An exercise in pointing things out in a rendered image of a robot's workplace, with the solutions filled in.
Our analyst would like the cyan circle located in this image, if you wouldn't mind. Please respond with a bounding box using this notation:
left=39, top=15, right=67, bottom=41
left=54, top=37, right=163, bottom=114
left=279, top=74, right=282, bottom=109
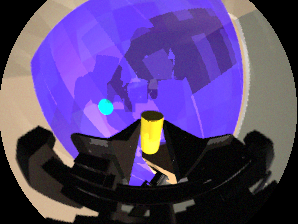
left=98, top=100, right=113, bottom=115

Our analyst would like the yellow cylinder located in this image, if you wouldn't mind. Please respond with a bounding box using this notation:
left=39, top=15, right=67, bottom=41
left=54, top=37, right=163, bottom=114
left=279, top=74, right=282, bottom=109
left=140, top=111, right=164, bottom=153

